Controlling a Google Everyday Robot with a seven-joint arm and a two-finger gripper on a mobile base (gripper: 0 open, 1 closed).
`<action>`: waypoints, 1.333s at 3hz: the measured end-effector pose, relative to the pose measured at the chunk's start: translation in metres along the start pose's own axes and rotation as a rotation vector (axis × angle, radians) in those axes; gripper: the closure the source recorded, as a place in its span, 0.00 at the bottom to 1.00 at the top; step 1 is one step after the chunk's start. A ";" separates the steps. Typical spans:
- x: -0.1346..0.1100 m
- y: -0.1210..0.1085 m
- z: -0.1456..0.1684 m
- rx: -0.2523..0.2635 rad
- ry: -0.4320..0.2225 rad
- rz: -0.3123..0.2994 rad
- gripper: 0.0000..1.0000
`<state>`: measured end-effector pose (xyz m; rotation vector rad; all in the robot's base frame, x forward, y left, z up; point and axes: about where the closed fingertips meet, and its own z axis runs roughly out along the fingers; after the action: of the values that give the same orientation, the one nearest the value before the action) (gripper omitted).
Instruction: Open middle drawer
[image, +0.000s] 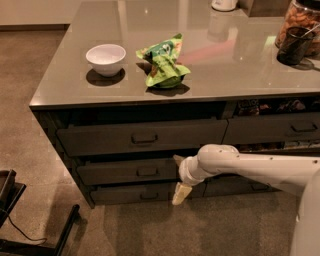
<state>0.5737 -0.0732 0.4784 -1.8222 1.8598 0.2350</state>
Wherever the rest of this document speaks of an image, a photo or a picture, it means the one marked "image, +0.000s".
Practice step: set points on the white container at back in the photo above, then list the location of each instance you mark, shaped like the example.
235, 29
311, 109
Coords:
224, 5

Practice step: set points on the glass jar of nuts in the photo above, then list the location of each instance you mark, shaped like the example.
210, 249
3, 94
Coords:
302, 13

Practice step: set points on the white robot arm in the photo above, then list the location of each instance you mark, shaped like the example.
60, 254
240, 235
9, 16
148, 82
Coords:
298, 175

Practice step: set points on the green snack bag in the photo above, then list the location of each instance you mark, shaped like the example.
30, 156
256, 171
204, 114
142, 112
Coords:
165, 72

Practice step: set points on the grey kitchen island counter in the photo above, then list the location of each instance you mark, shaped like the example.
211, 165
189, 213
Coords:
134, 84

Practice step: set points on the dark mesh cup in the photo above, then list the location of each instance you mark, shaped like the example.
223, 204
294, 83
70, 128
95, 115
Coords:
295, 45

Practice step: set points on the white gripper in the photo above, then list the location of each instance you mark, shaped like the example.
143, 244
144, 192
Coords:
184, 172

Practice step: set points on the white ceramic bowl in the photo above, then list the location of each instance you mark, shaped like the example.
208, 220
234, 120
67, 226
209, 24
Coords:
106, 59

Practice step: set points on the grey drawer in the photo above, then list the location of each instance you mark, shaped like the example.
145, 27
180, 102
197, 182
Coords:
229, 184
127, 171
292, 152
134, 193
273, 128
140, 137

